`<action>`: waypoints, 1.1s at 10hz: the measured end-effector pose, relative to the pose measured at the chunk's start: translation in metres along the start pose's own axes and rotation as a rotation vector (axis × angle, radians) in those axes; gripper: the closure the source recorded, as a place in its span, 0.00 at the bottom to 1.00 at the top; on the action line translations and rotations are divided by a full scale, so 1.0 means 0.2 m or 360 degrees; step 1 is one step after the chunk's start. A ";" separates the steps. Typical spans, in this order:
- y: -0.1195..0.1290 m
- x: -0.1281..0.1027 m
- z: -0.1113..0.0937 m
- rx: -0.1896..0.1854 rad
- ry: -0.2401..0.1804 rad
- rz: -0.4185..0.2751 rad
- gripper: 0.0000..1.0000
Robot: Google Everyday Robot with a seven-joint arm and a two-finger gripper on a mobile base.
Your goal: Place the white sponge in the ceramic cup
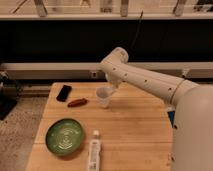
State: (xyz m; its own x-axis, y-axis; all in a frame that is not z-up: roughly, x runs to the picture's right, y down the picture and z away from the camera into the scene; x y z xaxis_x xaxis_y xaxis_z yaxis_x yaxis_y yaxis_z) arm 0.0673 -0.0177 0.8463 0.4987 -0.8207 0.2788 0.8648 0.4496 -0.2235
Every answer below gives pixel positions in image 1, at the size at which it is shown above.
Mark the white horizontal rail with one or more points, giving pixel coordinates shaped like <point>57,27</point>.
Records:
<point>77,71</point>

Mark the black rectangular phone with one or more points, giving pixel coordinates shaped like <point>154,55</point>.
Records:
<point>64,92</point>

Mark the white tube with cap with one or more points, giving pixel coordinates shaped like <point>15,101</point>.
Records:
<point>94,152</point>

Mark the green patterned plate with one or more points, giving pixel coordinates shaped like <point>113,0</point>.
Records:
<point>64,137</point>

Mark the red brown sausage toy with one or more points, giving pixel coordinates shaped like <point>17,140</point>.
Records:
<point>77,102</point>

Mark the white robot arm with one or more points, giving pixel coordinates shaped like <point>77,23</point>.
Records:
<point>192,148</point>

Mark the dark machine at left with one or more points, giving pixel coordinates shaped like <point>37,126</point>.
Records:
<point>7,101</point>

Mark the translucent white ceramic cup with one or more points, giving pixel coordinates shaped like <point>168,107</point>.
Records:
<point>103,95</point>

